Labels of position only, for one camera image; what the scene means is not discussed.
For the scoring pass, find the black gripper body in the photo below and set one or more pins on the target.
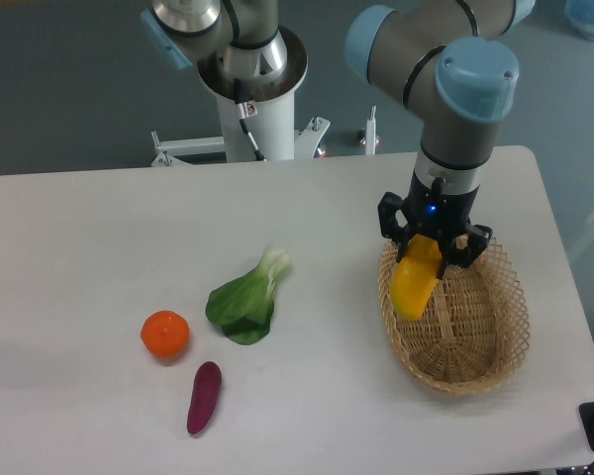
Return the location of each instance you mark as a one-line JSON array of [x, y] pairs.
[[425, 210]]

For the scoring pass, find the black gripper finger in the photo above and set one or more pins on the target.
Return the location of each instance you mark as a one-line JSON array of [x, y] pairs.
[[463, 250], [396, 222]]

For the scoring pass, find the yellow mango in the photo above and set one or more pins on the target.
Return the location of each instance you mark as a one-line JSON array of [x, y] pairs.
[[415, 277]]

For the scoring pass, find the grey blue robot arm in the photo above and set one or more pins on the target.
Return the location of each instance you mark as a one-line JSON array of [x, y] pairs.
[[442, 61]]

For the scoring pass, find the woven wicker basket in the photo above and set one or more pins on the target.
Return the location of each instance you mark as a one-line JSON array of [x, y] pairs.
[[475, 331]]

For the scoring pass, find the green bok choy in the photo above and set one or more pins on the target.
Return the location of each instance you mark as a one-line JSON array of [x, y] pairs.
[[243, 307]]

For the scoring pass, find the blue plastic bag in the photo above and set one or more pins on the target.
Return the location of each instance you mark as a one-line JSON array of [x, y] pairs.
[[580, 15]]

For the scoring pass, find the orange tangerine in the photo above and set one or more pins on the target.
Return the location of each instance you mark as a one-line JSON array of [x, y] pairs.
[[165, 334]]

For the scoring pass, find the purple sweet potato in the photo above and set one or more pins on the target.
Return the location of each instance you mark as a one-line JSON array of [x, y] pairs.
[[205, 395]]

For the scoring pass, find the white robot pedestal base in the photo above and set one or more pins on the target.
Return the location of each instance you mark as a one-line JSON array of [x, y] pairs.
[[254, 91]]

